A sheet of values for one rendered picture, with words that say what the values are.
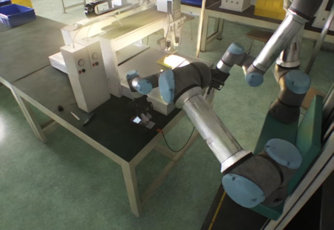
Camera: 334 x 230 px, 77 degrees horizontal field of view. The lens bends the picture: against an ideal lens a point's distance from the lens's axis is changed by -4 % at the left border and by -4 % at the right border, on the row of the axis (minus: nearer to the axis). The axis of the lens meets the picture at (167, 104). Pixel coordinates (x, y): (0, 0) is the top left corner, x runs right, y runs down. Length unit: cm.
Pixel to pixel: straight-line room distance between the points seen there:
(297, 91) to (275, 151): 48
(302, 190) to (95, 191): 162
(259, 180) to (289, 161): 12
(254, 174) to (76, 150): 203
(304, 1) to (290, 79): 35
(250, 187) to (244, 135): 192
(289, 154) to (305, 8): 55
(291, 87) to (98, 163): 180
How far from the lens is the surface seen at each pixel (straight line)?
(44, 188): 232
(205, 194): 205
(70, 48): 147
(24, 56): 277
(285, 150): 79
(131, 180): 144
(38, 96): 200
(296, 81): 117
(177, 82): 78
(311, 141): 90
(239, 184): 68
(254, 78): 108
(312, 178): 99
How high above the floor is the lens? 178
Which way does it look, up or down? 39 degrees down
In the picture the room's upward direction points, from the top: straight up
